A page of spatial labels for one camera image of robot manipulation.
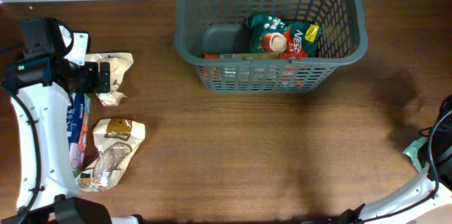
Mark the grey plastic shopping basket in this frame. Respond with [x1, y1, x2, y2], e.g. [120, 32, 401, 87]
[175, 0, 368, 93]

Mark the orange spaghetti packet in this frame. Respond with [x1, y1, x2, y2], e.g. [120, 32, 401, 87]
[201, 51, 308, 87]

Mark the green Nescafe coffee bag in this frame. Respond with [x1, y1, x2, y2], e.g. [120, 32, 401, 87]
[245, 13, 323, 57]

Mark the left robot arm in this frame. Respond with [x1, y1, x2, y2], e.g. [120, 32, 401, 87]
[1, 18, 144, 223]

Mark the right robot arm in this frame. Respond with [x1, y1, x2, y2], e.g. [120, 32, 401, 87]
[335, 96, 451, 224]

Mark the blue Kleenex tissue pack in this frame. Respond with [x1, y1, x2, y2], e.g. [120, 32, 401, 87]
[66, 93, 90, 177]

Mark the crumpled beige paper pouch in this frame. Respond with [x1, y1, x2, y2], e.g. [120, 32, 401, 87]
[85, 52, 133, 106]

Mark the beige brown snack pouch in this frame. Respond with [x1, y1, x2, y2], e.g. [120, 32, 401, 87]
[76, 118, 145, 192]

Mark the pale green crumpled wrapper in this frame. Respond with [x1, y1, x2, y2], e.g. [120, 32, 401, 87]
[403, 136, 427, 165]

